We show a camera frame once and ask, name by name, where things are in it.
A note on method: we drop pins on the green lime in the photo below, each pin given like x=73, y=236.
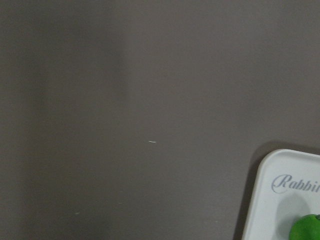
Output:
x=306, y=228

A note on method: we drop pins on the white rabbit tray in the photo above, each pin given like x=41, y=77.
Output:
x=282, y=185

